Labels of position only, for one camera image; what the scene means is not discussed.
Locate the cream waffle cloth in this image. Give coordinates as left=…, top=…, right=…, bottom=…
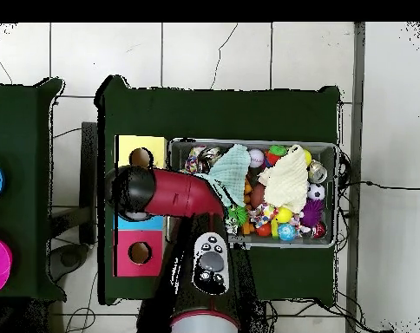
left=258, top=144, right=310, bottom=213

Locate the wooden box with three holes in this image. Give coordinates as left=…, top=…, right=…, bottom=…
left=113, top=134, right=167, bottom=278

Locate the mint green waffle cloth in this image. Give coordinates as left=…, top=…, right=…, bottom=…
left=195, top=143, right=252, bottom=209

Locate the white baseball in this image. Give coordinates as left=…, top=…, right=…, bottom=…
left=248, top=148, right=266, bottom=168

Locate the dark green table cloth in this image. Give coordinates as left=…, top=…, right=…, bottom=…
left=95, top=75, right=341, bottom=306

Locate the green and orange spiky ball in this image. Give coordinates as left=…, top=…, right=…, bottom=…
left=264, top=144, right=288, bottom=167

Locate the blue globe ball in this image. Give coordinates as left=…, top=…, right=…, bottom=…
left=277, top=223, right=299, bottom=242

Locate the purple spiky ball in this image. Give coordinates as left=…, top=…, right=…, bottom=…
left=299, top=199, right=325, bottom=228

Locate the small soccer ball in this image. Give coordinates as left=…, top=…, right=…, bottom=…
left=306, top=183, right=326, bottom=201

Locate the crushed silver drink can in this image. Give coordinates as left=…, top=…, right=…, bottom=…
left=307, top=160, right=328, bottom=184

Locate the dark green side table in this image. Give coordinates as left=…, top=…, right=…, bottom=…
left=0, top=77, right=67, bottom=302

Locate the black cable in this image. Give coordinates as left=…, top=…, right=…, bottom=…
left=338, top=179, right=420, bottom=192

